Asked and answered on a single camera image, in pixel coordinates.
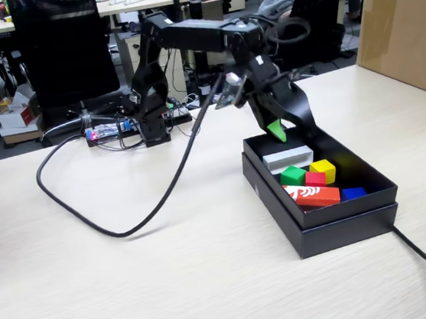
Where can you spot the white rectangular sleeve box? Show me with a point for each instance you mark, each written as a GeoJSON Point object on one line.
{"type": "Point", "coordinates": [285, 155]}

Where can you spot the grey cloth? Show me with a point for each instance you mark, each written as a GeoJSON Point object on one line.
{"type": "Point", "coordinates": [276, 2]}

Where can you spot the orange box with white print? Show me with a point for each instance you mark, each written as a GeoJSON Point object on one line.
{"type": "Point", "coordinates": [317, 198]}

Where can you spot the black chair with chrome armrests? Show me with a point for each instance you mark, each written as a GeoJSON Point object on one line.
{"type": "Point", "coordinates": [318, 1]}

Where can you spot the black open box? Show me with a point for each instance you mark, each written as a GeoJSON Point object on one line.
{"type": "Point", "coordinates": [351, 159]}
{"type": "Point", "coordinates": [341, 235]}

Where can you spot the large brown cardboard box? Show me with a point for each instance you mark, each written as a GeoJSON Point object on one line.
{"type": "Point", "coordinates": [407, 37]}

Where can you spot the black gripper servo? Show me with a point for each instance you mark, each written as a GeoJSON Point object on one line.
{"type": "Point", "coordinates": [265, 80]}

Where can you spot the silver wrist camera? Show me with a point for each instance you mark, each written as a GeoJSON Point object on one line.
{"type": "Point", "coordinates": [230, 92]}

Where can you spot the blue wooden cube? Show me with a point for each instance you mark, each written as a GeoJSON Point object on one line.
{"type": "Point", "coordinates": [353, 193]}

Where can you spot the yellow wooden cube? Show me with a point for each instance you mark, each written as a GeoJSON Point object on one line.
{"type": "Point", "coordinates": [324, 170]}

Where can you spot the green wooden cube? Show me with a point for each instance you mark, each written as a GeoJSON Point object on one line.
{"type": "Point", "coordinates": [292, 175]}

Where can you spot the red wooden cube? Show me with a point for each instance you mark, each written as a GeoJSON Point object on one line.
{"type": "Point", "coordinates": [315, 179]}

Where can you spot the white and red carton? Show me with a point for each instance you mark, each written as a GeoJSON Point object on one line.
{"type": "Point", "coordinates": [14, 118]}

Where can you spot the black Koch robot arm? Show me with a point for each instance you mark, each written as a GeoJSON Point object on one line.
{"type": "Point", "coordinates": [198, 34]}

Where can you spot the controller board with red LED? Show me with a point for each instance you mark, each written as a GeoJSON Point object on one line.
{"type": "Point", "coordinates": [96, 134]}

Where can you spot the cola bottle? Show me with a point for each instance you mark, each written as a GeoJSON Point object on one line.
{"type": "Point", "coordinates": [0, 8]}

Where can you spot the black high-back office chair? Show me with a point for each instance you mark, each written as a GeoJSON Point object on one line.
{"type": "Point", "coordinates": [62, 49]}

